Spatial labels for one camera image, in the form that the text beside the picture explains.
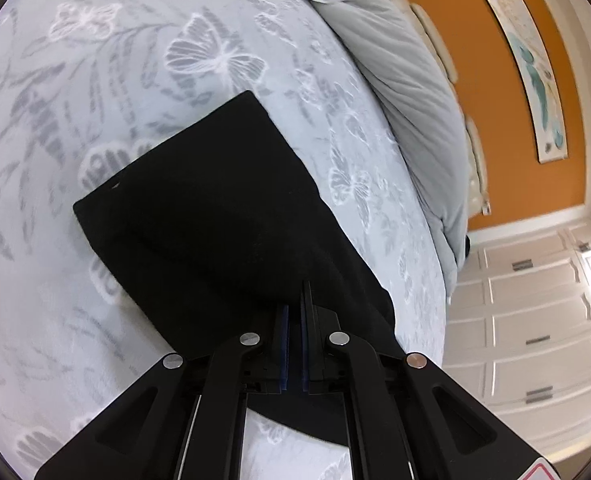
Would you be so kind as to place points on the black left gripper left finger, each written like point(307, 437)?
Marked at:
point(174, 422)

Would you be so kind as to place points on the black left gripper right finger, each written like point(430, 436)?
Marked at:
point(405, 417)

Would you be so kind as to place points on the black pants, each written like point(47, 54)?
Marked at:
point(222, 226)

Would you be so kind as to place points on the white wardrobe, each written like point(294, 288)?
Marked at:
point(518, 334)

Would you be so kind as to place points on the grey duvet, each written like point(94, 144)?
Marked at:
point(422, 111)

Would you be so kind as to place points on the butterfly patterned bed sheet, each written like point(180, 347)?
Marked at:
point(88, 86)

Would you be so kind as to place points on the framed wall painting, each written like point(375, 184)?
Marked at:
point(538, 78)

